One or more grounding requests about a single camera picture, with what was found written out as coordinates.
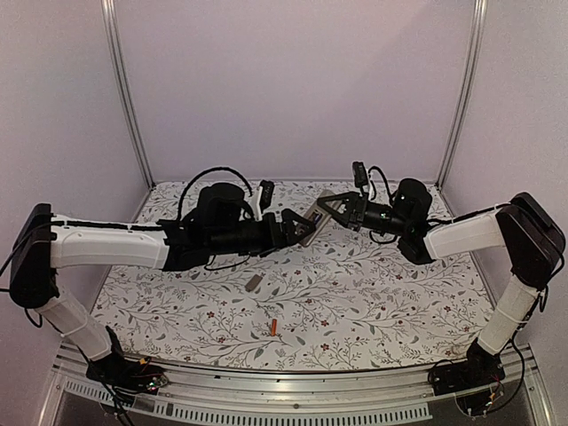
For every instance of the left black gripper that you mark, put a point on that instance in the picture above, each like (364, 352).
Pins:
(276, 240)

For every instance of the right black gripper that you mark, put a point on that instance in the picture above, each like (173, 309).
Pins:
(357, 212)

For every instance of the grey remote battery cover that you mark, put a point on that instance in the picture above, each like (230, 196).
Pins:
(254, 283)

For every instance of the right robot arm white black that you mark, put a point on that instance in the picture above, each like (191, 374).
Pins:
(534, 242)

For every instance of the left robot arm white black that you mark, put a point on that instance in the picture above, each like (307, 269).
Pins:
(225, 221)

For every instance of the floral patterned table mat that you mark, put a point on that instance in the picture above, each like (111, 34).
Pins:
(346, 302)

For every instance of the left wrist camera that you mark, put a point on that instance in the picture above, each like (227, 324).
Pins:
(261, 199)

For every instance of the right aluminium frame post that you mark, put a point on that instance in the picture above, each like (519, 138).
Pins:
(467, 82)

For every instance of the aluminium frame post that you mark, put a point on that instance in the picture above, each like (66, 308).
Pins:
(111, 25)
(467, 82)

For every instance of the aluminium front rail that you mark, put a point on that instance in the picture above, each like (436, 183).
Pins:
(207, 395)

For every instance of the left aluminium frame post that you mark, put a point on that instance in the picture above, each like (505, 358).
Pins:
(111, 25)

